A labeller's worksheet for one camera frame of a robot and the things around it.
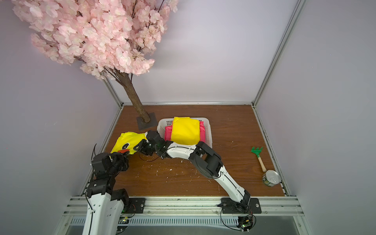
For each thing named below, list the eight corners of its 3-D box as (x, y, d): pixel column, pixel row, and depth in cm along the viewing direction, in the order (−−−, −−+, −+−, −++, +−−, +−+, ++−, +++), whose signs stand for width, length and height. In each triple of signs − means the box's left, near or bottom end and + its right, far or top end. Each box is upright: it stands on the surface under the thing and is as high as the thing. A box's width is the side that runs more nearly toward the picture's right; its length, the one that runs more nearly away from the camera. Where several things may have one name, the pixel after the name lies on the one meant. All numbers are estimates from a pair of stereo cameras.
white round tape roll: (263, 186, 81) (268, 183, 76) (259, 173, 86) (263, 170, 81) (277, 186, 81) (282, 183, 76) (273, 173, 86) (277, 170, 81)
